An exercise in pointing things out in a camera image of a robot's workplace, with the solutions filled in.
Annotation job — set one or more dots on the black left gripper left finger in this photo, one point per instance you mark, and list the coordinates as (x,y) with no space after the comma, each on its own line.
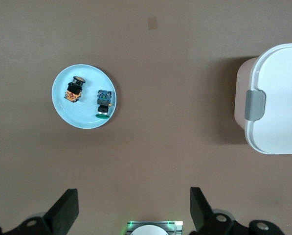
(62,210)

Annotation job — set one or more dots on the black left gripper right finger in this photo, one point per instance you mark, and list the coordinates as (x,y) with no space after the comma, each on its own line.
(202,210)

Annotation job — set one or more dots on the orange push-button switch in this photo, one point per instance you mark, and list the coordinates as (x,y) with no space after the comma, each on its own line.
(73,93)

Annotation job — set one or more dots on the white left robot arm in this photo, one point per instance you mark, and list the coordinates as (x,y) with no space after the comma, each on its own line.
(149,231)

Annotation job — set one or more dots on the light blue round plate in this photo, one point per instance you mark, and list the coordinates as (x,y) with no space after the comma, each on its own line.
(70,115)

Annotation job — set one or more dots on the white lidded lunch box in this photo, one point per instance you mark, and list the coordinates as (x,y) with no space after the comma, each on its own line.
(277,98)

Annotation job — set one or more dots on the brown tape patch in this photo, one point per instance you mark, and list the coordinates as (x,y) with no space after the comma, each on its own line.
(152,23)

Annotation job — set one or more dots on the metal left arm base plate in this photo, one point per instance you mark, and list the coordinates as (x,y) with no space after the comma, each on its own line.
(177,227)

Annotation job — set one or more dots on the green push-button switch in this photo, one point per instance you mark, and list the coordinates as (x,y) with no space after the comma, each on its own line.
(103,100)

